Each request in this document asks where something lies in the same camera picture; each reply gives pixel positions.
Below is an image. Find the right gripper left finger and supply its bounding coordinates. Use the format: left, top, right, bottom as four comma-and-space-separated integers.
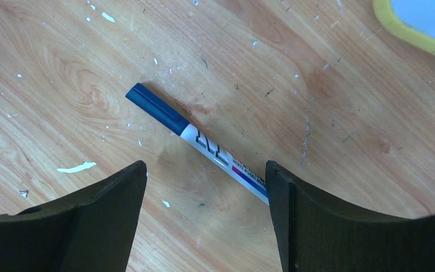
0, 160, 147, 271

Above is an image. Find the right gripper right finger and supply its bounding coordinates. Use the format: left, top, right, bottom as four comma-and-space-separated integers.
265, 161, 435, 271

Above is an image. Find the white whiteboard marker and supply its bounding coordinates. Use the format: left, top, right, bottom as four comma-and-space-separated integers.
126, 83, 269, 205

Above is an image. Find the yellow framed whiteboard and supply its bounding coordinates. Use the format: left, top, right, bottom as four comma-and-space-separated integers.
373, 0, 435, 56

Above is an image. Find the white paper scrap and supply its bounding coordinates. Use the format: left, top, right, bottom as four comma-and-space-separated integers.
56, 161, 96, 174

